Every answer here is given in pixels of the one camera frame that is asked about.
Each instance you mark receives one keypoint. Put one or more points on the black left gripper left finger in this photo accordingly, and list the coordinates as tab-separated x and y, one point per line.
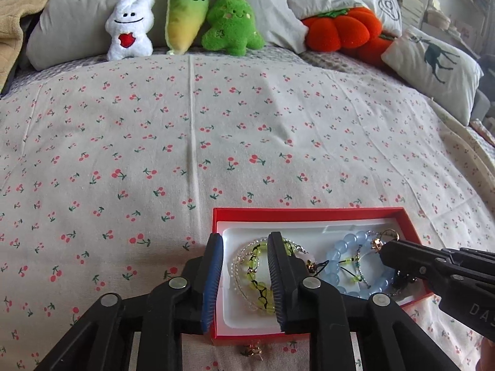
203	275

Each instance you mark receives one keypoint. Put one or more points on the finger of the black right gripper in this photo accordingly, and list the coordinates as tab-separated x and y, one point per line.
433	266

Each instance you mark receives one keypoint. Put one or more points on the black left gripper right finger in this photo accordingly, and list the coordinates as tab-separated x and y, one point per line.
286	273

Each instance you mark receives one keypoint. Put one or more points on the small gold flower earring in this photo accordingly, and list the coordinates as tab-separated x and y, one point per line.
377	244

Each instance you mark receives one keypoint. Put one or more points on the person right hand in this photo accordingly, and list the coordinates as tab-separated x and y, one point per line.
487	359

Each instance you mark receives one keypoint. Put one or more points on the red cardboard box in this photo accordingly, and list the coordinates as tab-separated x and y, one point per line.
335	244

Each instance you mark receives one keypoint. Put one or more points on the small gold charm earring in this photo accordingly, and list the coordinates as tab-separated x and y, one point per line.
252	351

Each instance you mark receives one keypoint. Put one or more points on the cherry print bed sheet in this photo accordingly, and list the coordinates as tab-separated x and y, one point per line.
110	171

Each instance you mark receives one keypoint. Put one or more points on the deer print pillow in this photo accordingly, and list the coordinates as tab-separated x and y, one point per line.
440	71

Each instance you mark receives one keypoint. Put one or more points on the orange pumpkin plush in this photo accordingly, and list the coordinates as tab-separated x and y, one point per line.
356	32

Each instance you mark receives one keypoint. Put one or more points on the green tree plush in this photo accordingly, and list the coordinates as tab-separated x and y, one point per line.
232	28

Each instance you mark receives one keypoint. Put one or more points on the white bunny plush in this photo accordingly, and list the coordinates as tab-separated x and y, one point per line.
128	26

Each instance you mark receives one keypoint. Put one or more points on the yellow green radish plush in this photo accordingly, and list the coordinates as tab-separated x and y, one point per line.
183	21

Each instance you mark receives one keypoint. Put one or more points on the beige quilted blanket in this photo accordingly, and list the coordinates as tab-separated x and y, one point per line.
12	33

